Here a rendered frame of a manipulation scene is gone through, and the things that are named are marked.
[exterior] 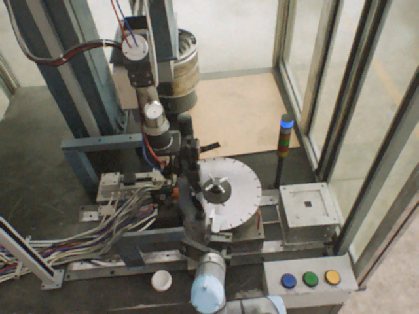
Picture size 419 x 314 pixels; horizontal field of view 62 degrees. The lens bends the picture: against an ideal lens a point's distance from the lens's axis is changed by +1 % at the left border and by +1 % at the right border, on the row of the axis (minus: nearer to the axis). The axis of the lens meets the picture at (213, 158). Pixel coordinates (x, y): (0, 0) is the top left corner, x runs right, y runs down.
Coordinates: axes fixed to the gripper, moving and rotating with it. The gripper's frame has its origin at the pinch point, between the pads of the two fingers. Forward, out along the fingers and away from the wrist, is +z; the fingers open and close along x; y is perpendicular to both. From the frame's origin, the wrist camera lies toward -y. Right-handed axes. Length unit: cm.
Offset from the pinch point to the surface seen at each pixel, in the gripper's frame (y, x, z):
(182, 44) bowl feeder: -22, 61, 78
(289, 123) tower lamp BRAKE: 25.6, 32.6, 19.1
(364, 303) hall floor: 78, -75, 66
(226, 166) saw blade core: 3.1, 13.5, 27.0
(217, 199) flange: 0.9, 5.3, 13.1
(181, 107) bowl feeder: -24, 29, 78
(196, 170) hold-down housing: -5.5, 19.2, 3.3
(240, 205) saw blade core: 9.3, 3.5, 12.2
